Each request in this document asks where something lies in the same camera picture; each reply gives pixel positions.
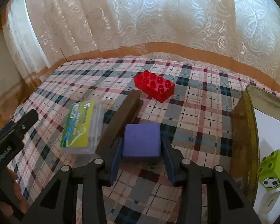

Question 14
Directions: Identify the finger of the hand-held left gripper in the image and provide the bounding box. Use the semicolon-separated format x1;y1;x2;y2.
12;109;39;132

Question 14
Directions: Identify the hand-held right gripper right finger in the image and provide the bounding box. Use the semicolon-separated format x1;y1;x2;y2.
160;136;257;224

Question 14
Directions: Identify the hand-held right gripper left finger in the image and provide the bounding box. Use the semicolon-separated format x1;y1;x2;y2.
21;136;124;224

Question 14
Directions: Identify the purple foam block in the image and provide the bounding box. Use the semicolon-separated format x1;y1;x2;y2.
122;123;161;164

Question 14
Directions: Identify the green brick with football print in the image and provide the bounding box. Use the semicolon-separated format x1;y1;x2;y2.
258;149;280;189

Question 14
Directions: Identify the person's left hand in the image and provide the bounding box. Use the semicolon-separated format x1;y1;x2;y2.
0;168;30;216

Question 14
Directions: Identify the brown comb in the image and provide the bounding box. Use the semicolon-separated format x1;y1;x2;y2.
95;91;144;156

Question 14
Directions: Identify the clear box with green label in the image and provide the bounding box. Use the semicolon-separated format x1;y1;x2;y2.
61;101;103;156

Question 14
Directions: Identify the plaid bed sheet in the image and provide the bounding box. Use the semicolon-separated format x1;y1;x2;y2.
7;51;280;224

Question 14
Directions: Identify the red building brick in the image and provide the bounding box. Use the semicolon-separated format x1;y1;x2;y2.
133;70;175;103

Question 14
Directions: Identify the white paper sheet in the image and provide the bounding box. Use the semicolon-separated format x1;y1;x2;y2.
251;107;280;224

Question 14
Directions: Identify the cream patterned curtain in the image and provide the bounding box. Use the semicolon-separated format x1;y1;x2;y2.
0;0;280;113

